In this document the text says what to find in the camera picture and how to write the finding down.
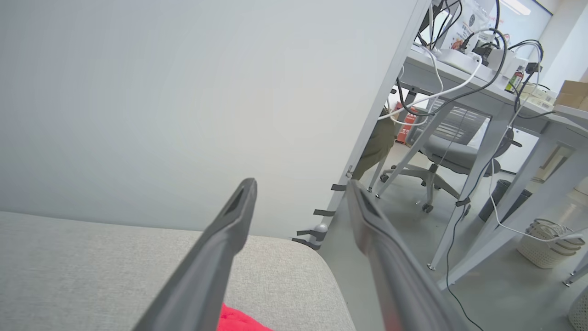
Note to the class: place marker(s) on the white plastic basket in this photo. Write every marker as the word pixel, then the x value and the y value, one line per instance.
pixel 544 250
pixel 579 312

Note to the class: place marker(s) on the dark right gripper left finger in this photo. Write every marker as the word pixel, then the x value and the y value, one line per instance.
pixel 206 276

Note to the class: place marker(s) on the small labelled bottle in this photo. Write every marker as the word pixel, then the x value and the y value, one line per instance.
pixel 514 82

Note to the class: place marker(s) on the red and white basketball jersey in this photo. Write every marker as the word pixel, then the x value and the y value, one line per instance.
pixel 239 322

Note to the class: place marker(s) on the grey office chair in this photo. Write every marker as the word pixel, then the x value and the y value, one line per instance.
pixel 448 154

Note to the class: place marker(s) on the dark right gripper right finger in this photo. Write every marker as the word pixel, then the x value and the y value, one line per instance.
pixel 399 280

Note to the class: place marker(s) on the grey metal panel frame leg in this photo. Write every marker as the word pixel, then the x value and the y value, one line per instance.
pixel 388 78

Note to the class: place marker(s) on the brown cardboard box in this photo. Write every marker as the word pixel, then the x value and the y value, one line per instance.
pixel 572 94

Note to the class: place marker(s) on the grey fabric sofa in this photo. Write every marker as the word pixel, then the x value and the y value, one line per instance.
pixel 92 276

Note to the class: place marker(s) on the black waste bin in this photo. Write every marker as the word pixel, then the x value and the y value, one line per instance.
pixel 494 202

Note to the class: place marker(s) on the grey metal desk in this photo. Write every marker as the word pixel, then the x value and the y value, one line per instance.
pixel 486 151
pixel 533 207

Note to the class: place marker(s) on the red box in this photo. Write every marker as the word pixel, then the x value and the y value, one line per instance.
pixel 406 131

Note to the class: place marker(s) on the white partition panel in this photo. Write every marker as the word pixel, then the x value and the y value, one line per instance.
pixel 161 92

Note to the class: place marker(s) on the white printed package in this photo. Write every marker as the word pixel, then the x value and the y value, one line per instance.
pixel 468 25

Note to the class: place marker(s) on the white power adapter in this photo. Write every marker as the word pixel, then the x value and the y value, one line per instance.
pixel 503 62

